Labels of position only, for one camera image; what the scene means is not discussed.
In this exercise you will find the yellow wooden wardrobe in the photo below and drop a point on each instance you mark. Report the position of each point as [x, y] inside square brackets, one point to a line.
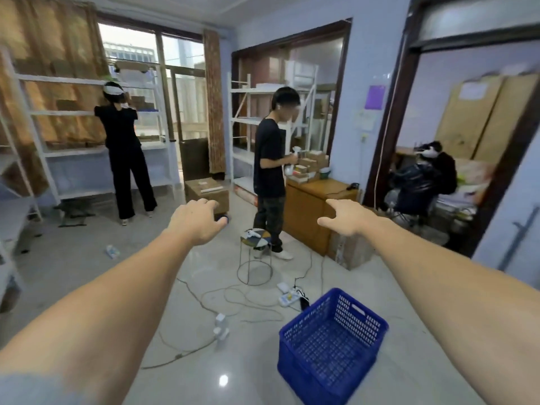
[498, 122]

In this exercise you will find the person's left forearm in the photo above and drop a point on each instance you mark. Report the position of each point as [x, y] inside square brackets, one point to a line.
[105, 316]

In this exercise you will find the flat white adapter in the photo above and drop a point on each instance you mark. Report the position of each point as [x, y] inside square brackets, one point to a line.
[282, 287]

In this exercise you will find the person's right hand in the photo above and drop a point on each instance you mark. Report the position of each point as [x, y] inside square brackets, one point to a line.
[356, 221]

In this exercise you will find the stack of small cardboard boxes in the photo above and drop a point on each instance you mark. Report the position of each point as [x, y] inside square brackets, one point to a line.
[310, 164]

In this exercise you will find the white headset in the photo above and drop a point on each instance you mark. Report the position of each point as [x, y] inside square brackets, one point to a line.
[113, 89]
[429, 152]

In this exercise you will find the white power strip blue sockets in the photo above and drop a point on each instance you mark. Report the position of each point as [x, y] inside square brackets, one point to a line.
[289, 300]

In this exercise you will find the white controller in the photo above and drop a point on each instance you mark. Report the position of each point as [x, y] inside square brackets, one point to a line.
[253, 234]
[288, 169]
[296, 150]

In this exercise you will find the white notice paper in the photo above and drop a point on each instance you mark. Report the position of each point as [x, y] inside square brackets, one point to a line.
[365, 121]

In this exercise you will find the person's left hand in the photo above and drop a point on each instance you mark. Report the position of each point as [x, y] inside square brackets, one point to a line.
[194, 221]

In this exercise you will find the black floor stand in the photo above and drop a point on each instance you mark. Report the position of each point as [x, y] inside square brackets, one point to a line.
[76, 210]

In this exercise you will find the dark framed glass door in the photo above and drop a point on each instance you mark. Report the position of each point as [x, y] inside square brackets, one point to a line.
[195, 160]

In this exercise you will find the black power adapter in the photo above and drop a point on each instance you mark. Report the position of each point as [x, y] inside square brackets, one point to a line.
[304, 303]

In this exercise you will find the narrow brown patterned curtain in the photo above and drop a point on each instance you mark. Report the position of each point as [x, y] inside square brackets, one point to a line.
[214, 101]

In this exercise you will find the white paper sheet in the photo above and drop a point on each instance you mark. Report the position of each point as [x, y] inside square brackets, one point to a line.
[474, 91]

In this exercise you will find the wide brown patterned curtain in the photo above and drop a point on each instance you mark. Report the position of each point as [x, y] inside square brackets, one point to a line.
[50, 33]

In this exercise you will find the brown door frame with transom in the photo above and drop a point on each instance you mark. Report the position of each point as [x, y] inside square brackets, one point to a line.
[504, 185]

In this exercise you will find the brown wooden door frame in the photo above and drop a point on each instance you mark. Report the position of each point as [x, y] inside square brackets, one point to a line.
[295, 36]

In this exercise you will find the cardboard box with white label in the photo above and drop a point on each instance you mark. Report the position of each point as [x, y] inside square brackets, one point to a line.
[202, 198]

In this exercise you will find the small black device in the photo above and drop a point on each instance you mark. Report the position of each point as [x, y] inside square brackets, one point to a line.
[352, 186]

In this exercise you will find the blue plastic crate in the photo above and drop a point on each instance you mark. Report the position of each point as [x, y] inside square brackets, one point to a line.
[333, 350]

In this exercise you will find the purple paper sheet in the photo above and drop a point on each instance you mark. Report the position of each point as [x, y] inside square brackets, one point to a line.
[375, 97]

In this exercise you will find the brown wooden cabinet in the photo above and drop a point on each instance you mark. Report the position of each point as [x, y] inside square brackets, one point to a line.
[312, 215]

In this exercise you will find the white cube charger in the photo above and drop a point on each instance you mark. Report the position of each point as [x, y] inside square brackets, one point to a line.
[220, 319]

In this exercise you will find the person's right forearm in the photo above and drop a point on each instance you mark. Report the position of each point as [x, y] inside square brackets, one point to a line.
[464, 299]

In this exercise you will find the small pale blue packet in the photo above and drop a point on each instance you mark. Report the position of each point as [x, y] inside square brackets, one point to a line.
[112, 251]

